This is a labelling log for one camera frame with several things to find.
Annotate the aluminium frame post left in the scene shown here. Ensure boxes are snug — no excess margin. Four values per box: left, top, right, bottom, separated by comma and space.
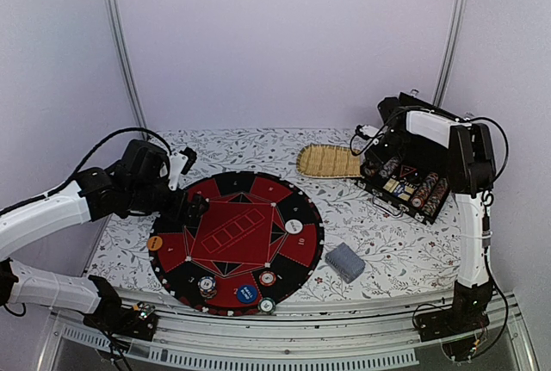
104, 0, 147, 128

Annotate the aluminium frame post right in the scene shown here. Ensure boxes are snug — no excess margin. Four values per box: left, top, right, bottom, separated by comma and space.
432, 0, 467, 108

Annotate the white dealer button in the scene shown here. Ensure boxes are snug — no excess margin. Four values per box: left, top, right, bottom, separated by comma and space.
285, 219, 304, 235

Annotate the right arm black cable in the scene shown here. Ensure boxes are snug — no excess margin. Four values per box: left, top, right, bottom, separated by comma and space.
468, 116, 510, 208

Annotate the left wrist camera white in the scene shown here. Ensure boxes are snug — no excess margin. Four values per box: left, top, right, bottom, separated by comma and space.
168, 147, 197, 191

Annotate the blue white poker chip stack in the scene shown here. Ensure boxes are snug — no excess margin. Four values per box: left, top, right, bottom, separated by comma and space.
197, 275, 218, 300

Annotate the black poker set case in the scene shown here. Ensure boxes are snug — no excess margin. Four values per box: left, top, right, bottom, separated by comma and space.
356, 91, 466, 227

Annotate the blue Texas Hold'em card box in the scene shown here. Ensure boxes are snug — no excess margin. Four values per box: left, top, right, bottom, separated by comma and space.
383, 178, 417, 201

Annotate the round red black poker mat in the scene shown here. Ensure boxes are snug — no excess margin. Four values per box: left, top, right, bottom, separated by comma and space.
148, 171, 325, 317

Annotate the aluminium frame post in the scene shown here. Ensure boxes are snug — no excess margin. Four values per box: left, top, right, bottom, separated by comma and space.
104, 0, 147, 128
432, 0, 467, 108

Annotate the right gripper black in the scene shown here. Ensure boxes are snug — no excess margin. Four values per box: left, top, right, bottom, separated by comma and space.
366, 129, 410, 169

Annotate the right multicolour chip row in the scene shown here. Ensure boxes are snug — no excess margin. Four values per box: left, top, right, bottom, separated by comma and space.
410, 172, 449, 221

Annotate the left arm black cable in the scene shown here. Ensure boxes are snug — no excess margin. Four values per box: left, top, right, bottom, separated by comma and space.
0, 127, 171, 217

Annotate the orange big blind button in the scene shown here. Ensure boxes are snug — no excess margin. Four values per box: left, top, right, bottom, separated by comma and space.
146, 235, 163, 251

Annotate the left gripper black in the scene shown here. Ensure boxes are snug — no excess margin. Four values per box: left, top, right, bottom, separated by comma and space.
127, 182, 210, 225

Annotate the red white poker chip stack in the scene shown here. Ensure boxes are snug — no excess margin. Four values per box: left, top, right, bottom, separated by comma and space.
259, 270, 276, 287

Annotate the red triangular all-in marker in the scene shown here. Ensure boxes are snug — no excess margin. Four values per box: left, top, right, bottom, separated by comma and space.
399, 164, 418, 178

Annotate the green poker chip stack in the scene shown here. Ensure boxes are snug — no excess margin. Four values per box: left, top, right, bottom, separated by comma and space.
257, 297, 276, 314

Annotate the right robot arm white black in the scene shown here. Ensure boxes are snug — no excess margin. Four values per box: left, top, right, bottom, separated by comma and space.
356, 94, 497, 341

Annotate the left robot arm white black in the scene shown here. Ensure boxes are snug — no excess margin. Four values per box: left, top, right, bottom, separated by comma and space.
1, 139, 208, 341

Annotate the middle long chip row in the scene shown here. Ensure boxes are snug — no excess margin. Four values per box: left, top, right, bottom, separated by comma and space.
379, 156, 402, 178

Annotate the woven bamboo tray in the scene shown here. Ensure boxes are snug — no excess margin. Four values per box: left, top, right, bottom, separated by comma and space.
296, 145, 362, 179

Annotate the aluminium front rail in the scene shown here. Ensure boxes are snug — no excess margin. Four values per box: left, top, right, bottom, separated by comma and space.
38, 290, 540, 370

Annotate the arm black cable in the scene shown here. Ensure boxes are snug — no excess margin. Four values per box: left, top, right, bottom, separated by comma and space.
468, 116, 510, 208
0, 127, 171, 217

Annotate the blue small blind button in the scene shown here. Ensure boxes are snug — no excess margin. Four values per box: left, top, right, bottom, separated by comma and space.
236, 284, 258, 305

